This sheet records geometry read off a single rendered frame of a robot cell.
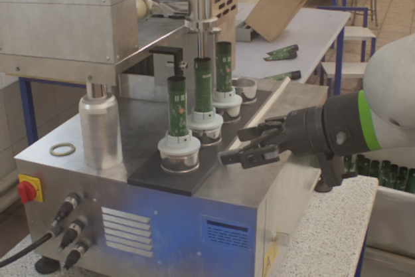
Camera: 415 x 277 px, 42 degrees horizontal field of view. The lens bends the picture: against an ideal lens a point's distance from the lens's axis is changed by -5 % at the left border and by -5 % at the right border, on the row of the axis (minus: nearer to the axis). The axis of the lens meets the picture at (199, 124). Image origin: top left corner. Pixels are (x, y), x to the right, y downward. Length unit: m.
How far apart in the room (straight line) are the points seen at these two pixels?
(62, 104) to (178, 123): 2.32
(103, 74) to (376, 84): 0.46
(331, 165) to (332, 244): 0.45
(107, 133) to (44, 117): 2.13
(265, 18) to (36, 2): 1.88
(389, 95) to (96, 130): 0.53
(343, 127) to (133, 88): 0.63
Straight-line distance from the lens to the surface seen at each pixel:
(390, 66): 0.68
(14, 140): 2.94
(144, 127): 1.18
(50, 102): 3.14
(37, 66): 1.02
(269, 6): 2.73
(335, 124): 0.83
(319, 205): 1.43
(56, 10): 0.97
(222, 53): 1.11
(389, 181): 1.94
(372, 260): 1.80
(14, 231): 2.79
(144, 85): 1.30
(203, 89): 1.03
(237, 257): 0.96
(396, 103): 0.68
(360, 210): 1.42
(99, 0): 0.91
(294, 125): 0.86
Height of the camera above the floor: 1.50
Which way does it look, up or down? 24 degrees down
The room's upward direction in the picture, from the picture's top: 1 degrees counter-clockwise
